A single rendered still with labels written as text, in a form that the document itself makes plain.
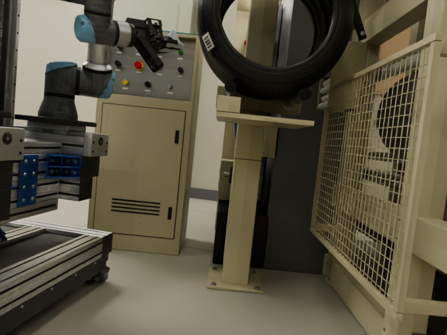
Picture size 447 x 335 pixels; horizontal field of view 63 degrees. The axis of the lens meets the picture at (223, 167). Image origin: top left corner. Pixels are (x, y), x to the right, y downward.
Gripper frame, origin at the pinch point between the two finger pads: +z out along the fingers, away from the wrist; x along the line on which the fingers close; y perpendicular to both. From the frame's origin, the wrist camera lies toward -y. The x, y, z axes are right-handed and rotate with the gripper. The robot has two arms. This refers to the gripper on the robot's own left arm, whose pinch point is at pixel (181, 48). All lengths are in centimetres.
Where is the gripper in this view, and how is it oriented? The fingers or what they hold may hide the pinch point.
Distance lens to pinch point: 133.9
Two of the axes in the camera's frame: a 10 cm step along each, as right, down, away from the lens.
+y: -2.2, -9.7, 1.0
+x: -6.2, 2.2, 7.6
